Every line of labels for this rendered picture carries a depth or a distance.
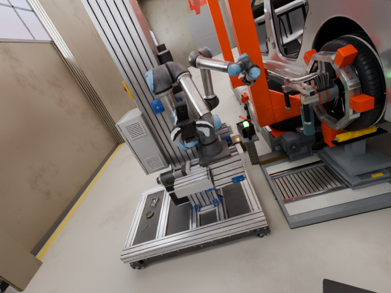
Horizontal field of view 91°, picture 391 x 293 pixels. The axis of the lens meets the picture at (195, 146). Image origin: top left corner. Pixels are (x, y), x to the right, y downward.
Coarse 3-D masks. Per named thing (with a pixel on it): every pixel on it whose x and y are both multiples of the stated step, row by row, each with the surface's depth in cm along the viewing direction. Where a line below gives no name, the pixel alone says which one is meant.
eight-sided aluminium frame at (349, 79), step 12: (312, 60) 141; (324, 60) 128; (312, 72) 155; (336, 72) 119; (348, 72) 116; (312, 84) 162; (348, 84) 112; (348, 96) 116; (324, 108) 160; (348, 108) 120; (324, 120) 154; (336, 120) 146; (348, 120) 124
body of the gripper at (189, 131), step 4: (176, 120) 84; (184, 120) 79; (188, 120) 78; (192, 120) 76; (176, 124) 84; (180, 124) 75; (184, 124) 74; (188, 124) 75; (192, 124) 74; (184, 128) 74; (188, 128) 75; (192, 128) 76; (184, 132) 76; (188, 132) 76; (192, 132) 77; (196, 132) 80; (184, 136) 76; (188, 136) 77; (192, 136) 77; (196, 136) 77; (184, 140) 76; (188, 140) 77; (184, 144) 77
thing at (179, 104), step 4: (176, 104) 73; (180, 104) 73; (184, 104) 73; (176, 108) 73; (180, 108) 74; (184, 108) 74; (176, 112) 75; (180, 112) 75; (184, 112) 76; (180, 116) 77; (184, 116) 78; (188, 116) 79; (180, 120) 79
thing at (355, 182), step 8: (320, 152) 191; (328, 160) 176; (336, 168) 165; (384, 168) 148; (344, 176) 156; (352, 176) 155; (360, 176) 149; (368, 176) 150; (376, 176) 144; (384, 176) 144; (352, 184) 149; (360, 184) 148; (368, 184) 148
